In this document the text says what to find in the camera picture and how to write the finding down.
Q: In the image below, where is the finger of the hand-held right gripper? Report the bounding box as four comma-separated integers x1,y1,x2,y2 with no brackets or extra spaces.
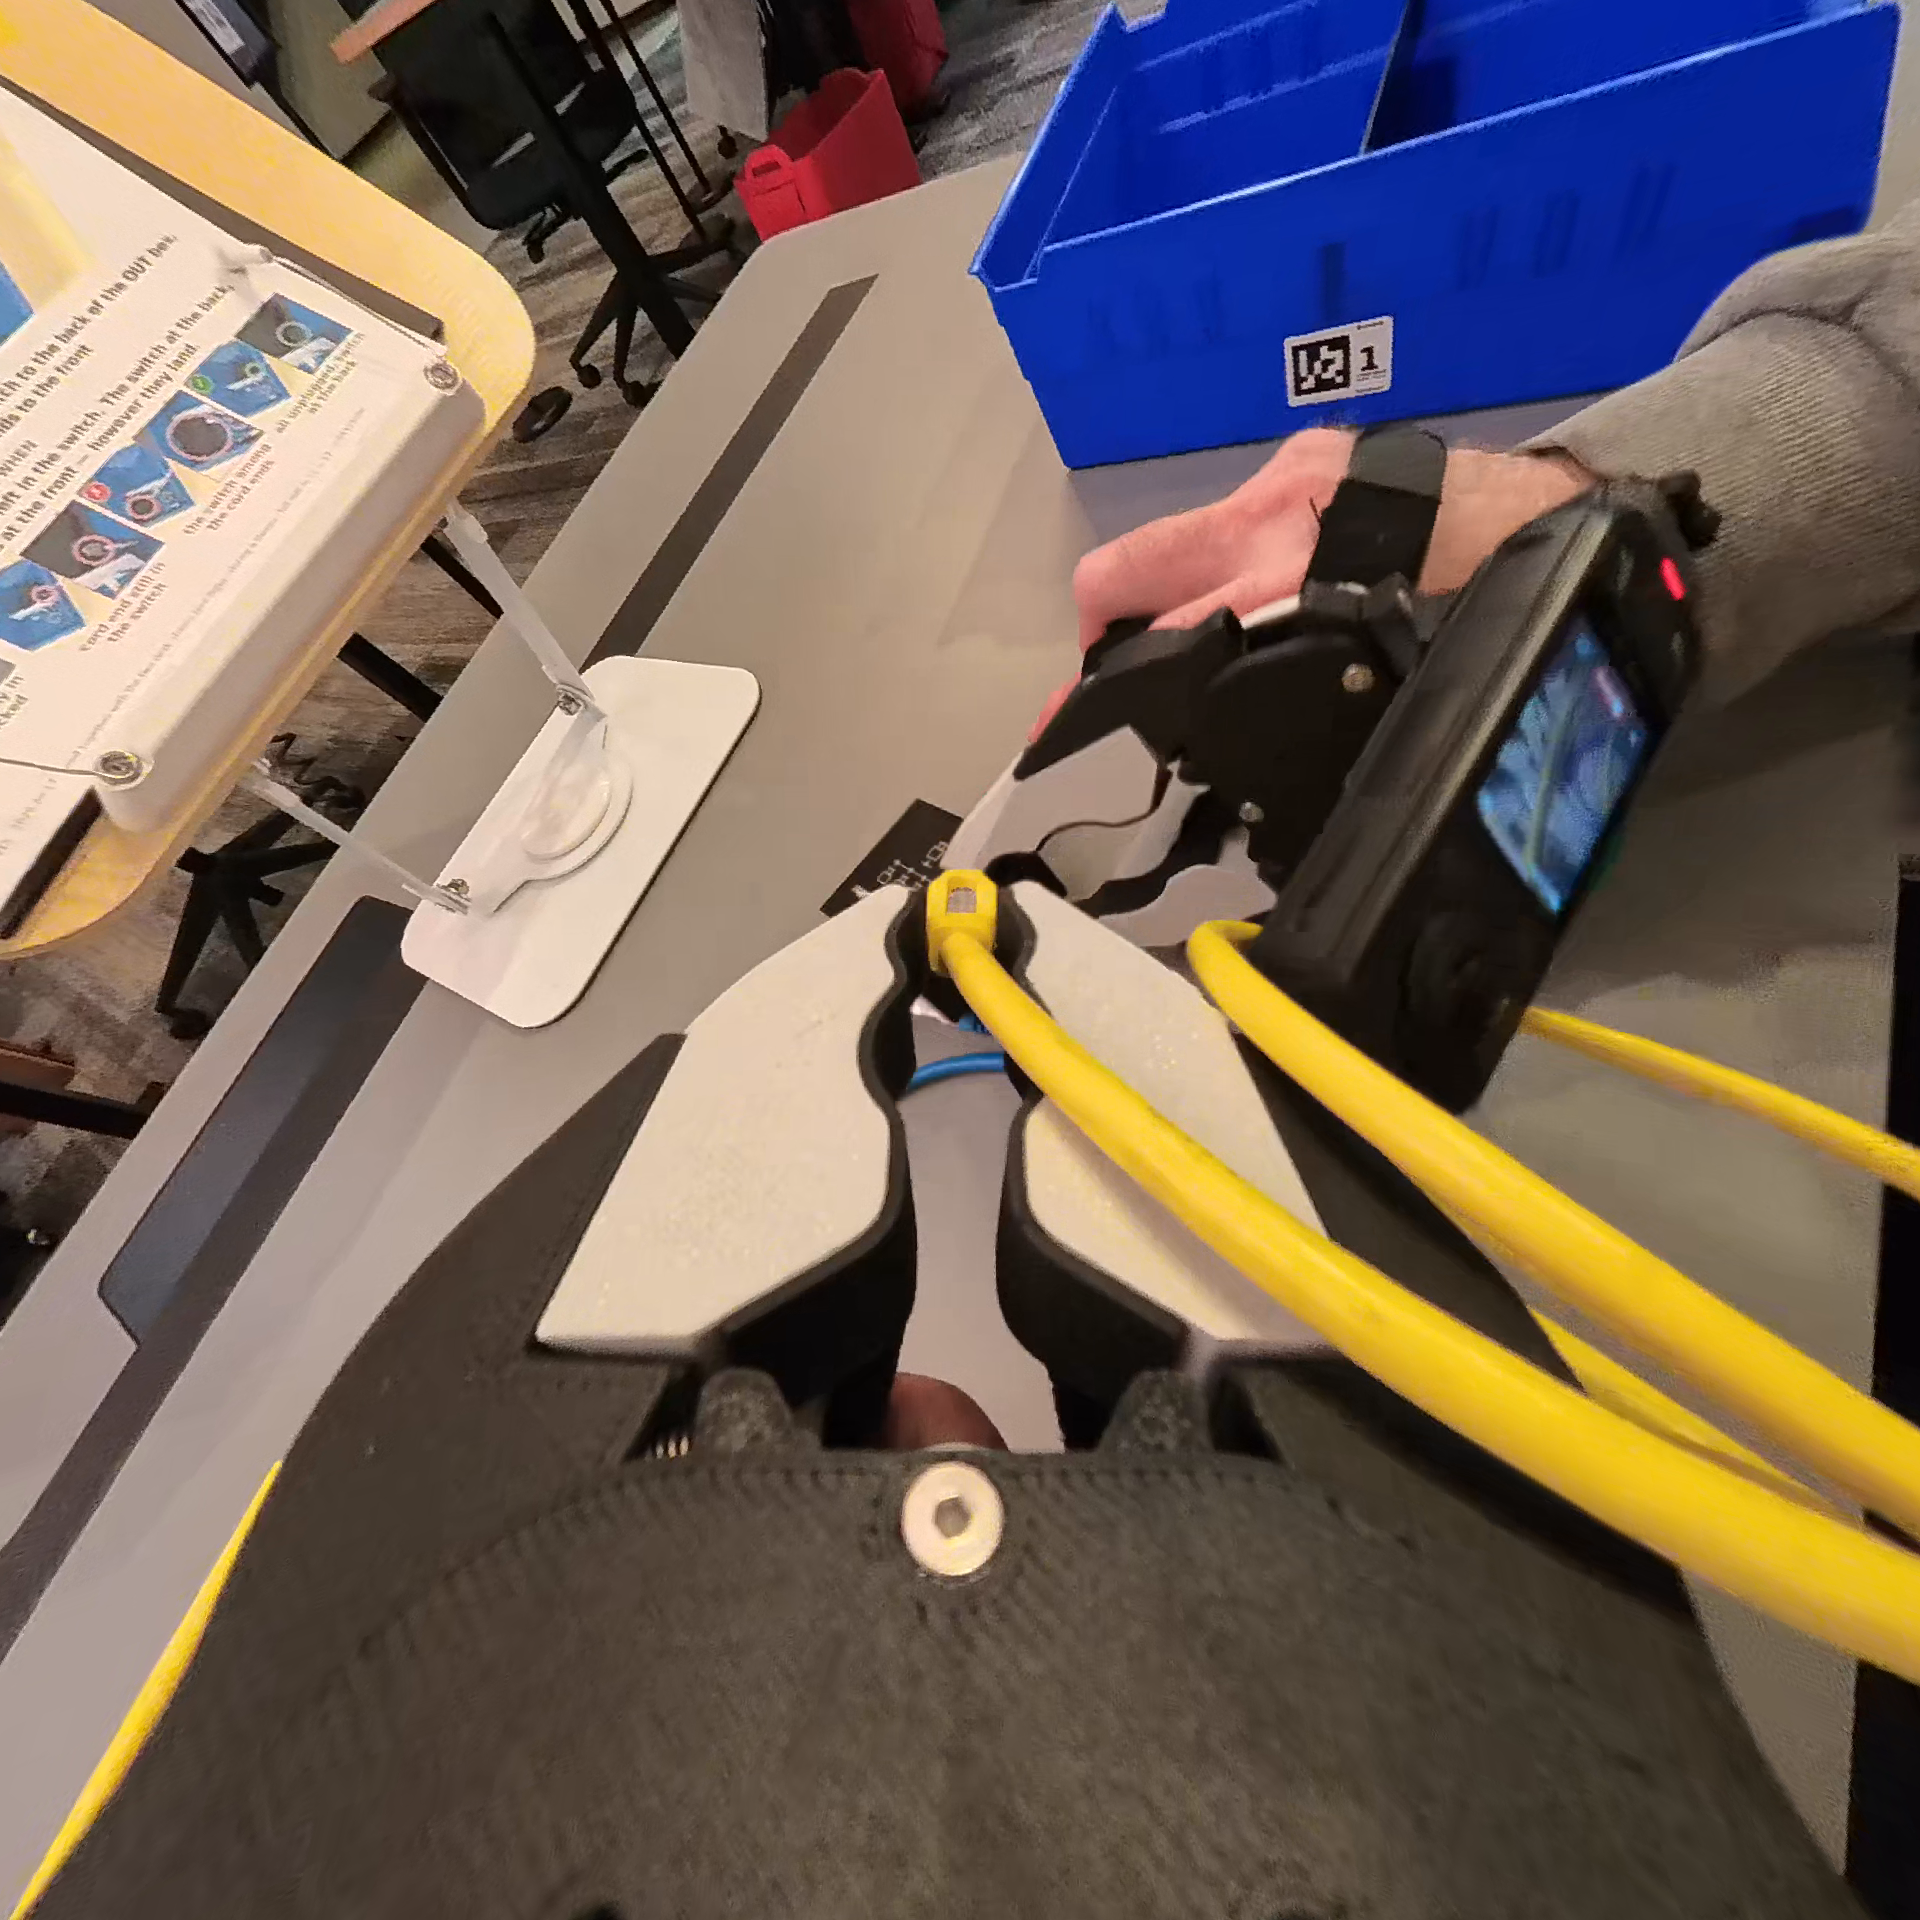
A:
946,743,1190,902
1048,848,1280,952

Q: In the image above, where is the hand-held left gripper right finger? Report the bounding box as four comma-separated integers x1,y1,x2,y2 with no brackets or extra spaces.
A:
999,884,1353,1444

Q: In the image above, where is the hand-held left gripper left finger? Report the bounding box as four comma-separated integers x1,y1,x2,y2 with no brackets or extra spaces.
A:
536,887,923,1444

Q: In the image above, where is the black ethernet switch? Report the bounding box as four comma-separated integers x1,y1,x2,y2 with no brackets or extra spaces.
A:
821,801,964,918

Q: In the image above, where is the blue ethernet cable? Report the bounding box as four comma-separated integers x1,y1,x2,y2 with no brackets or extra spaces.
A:
900,1020,1030,1104

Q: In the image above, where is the yellow ethernet cable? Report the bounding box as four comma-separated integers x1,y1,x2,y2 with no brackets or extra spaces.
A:
923,867,1920,1684

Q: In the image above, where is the person's right forearm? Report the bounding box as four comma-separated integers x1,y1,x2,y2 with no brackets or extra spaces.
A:
1523,195,1920,709

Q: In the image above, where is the person's right hand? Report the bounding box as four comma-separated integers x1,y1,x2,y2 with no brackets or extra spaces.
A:
1073,426,1607,709

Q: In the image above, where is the white sheet stand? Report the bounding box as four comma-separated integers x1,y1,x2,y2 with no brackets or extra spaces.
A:
240,500,763,1030

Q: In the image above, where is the black office chair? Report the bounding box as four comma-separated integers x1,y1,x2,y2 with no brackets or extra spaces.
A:
368,0,753,409
150,732,378,1040

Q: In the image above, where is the blue plastic bin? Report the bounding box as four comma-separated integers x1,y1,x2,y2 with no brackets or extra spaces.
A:
967,0,1903,472

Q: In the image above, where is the red fabric bin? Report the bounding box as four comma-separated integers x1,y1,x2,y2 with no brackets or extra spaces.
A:
847,0,950,113
731,69,923,243

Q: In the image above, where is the instruction sheet on stand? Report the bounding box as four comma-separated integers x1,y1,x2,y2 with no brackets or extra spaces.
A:
0,0,537,962

